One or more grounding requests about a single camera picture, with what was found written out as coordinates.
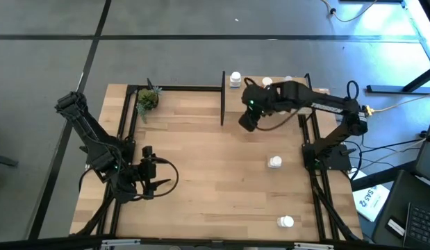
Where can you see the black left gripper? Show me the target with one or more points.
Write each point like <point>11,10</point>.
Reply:
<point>147,173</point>

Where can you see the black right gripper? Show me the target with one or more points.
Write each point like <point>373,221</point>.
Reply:
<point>256,102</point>

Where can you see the orange pill bottle white cap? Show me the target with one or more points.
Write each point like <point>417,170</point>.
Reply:
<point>266,81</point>

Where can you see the white Melatonin supplement bottle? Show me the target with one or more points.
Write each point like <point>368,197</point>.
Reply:
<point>235,79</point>
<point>285,221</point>
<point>274,162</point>

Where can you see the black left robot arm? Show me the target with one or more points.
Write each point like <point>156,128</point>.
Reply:
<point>96,146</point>

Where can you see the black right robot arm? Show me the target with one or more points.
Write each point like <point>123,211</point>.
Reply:
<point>326,104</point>

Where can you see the wooden shelf with black posts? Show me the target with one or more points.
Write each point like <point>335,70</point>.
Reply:
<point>232,104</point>

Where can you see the potted green succulent plant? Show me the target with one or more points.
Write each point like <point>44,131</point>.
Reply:
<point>147,99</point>

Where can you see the black desk foot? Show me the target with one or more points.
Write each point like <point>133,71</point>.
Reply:
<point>392,89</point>

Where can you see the black desk leg bar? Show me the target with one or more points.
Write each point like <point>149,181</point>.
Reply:
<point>374,178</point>

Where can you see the white printed paper sheet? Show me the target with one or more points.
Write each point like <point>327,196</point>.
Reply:
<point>371,201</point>

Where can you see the black chair foot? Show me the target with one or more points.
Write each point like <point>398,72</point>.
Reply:
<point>2,160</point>

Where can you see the dark grey side desk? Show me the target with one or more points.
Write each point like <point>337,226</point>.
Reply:
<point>398,194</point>

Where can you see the dark laptop screen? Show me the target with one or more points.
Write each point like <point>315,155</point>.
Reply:
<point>428,159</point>

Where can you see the black device with white label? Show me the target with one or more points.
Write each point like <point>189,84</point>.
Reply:
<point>395,226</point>

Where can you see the black laptop keyboard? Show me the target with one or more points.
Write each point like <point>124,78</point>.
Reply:
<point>423,225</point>

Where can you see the black aluminium table frame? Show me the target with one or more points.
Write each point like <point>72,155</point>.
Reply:
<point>173,88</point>

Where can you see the silver metal bracket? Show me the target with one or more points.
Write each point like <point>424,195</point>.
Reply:
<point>119,243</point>
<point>312,246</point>

